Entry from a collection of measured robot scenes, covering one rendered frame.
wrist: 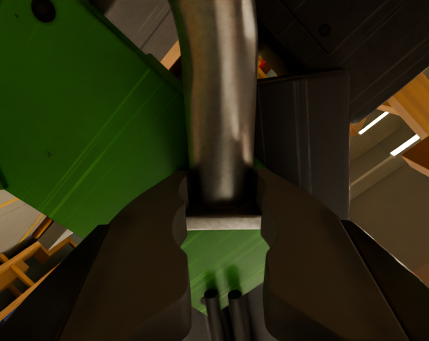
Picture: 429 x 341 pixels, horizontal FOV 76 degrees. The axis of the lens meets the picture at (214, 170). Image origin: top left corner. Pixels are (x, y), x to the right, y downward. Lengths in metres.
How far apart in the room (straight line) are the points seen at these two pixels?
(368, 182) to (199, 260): 7.53
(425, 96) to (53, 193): 0.95
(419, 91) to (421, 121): 0.09
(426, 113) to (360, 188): 6.74
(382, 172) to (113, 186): 7.60
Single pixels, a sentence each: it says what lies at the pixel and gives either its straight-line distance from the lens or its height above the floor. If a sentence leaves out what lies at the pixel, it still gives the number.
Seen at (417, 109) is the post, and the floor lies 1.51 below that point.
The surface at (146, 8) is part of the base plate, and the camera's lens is 0.63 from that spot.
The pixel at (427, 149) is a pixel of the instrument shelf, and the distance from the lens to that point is 0.73.
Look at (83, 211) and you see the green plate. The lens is 0.19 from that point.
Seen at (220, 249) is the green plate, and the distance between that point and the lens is 0.19.
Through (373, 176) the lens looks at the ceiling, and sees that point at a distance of 7.68.
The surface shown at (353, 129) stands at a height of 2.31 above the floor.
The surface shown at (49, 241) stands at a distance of 0.40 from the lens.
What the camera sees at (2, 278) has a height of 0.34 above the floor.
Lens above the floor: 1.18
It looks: 4 degrees up
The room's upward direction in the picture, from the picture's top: 136 degrees clockwise
